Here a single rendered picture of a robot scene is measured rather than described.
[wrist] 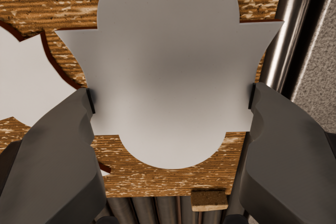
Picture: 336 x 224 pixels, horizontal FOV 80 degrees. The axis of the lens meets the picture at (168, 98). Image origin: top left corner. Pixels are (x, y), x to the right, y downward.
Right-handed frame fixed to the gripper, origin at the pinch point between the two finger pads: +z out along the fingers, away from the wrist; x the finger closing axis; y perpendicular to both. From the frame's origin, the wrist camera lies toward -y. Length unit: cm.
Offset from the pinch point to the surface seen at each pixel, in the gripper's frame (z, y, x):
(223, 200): 8.7, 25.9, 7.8
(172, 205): 13.3, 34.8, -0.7
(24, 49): 7.6, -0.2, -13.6
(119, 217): 13.1, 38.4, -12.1
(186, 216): 13.3, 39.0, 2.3
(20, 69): 7.8, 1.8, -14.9
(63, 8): 8.4, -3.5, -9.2
